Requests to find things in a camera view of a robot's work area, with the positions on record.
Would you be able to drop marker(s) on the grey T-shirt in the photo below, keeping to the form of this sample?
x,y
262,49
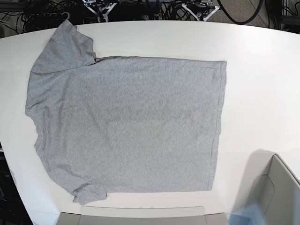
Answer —
x,y
124,124

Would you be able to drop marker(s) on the grey bin right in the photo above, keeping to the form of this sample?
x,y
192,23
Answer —
x,y
278,193

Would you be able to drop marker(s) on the blue translucent object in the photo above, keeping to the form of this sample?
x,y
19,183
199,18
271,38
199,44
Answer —
x,y
251,214

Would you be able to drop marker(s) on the white frame left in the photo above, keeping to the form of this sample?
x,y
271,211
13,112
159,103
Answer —
x,y
101,8

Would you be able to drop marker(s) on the white frame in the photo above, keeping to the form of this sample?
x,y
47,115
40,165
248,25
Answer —
x,y
199,10
101,8

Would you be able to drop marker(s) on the white frame right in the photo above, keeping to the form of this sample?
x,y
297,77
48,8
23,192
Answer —
x,y
199,10

